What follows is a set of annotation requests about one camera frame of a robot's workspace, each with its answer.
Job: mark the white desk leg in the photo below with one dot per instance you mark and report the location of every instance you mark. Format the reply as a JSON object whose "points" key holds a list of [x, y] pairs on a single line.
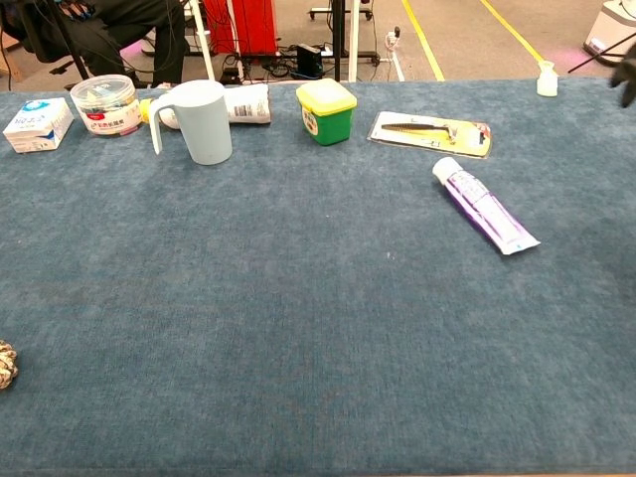
{"points": [[353, 40], [204, 45]]}

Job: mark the pale green small bottle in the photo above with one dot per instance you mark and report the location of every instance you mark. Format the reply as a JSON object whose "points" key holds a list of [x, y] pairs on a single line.
{"points": [[546, 84]]}

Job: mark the black power strip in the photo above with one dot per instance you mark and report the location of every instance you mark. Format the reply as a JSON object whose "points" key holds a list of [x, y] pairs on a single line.
{"points": [[231, 76]]}

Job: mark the purple tube with white cap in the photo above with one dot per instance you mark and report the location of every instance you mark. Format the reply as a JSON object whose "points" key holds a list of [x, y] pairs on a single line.
{"points": [[487, 211]]}

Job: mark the blue table mat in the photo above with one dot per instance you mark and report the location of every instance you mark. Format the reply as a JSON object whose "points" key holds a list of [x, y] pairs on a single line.
{"points": [[298, 308]]}

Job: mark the clear jar of clips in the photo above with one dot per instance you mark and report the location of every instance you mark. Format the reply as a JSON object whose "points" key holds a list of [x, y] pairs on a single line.
{"points": [[104, 109]]}

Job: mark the razor in blister pack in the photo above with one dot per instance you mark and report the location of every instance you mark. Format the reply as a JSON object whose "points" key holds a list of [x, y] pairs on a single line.
{"points": [[427, 134]]}

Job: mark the black office chair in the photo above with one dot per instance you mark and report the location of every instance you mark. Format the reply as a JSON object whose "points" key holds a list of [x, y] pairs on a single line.
{"points": [[30, 35]]}

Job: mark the black light stand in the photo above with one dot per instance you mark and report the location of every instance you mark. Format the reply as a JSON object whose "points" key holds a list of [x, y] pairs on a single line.
{"points": [[67, 37]]}

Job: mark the black camera tripod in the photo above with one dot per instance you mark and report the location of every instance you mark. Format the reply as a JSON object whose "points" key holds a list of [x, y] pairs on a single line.
{"points": [[339, 40]]}

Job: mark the white blue milk carton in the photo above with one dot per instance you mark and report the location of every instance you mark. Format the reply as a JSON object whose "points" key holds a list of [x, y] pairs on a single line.
{"points": [[37, 124]]}

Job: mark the white plastic bottle caps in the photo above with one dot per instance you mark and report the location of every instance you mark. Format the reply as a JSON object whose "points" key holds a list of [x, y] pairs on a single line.
{"points": [[444, 169]]}

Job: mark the white bottle with yellow cap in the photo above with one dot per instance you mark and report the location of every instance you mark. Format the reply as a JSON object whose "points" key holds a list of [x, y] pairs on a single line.
{"points": [[248, 104]]}

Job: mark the seated person in black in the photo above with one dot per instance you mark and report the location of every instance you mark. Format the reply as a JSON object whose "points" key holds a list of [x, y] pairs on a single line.
{"points": [[129, 20]]}

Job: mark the black slanted pole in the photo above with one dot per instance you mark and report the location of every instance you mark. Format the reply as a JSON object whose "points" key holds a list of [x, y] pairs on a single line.
{"points": [[596, 56]]}

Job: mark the black box device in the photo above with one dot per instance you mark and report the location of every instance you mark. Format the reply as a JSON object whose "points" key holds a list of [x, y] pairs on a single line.
{"points": [[308, 59]]}

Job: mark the red cabinet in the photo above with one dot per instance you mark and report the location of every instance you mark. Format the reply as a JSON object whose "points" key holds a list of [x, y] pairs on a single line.
{"points": [[248, 25]]}

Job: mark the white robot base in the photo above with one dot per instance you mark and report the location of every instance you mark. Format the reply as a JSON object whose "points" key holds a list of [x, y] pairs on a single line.
{"points": [[613, 30]]}

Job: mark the green container with yellow lid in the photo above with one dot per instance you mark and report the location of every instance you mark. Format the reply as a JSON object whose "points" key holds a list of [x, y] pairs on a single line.
{"points": [[328, 114]]}

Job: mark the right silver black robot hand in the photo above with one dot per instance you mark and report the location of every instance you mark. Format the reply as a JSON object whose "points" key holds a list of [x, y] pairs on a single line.
{"points": [[627, 74]]}

